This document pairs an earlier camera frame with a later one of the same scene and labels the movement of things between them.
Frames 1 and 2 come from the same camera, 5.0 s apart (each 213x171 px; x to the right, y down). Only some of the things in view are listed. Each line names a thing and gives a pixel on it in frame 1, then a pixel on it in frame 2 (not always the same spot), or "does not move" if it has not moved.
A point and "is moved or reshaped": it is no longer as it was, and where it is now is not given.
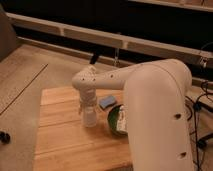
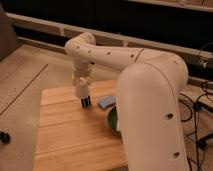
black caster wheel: (4, 137) does not move
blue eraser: (107, 101) does not move
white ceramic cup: (90, 116) is moved or reshaped
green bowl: (112, 120) does not move
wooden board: (63, 143) does not move
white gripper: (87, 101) to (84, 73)
